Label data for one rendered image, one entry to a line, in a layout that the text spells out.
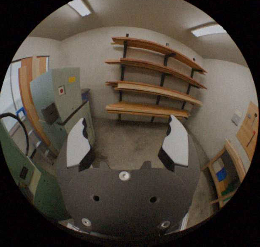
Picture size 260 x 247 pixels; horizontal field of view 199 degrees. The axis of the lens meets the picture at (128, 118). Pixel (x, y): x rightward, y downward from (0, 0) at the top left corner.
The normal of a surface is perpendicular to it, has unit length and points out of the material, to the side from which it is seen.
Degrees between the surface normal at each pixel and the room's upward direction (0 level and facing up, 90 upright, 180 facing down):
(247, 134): 90
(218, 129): 90
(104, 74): 90
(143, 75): 90
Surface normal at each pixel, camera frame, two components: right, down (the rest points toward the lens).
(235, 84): -0.99, -0.07
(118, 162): 0.10, -0.84
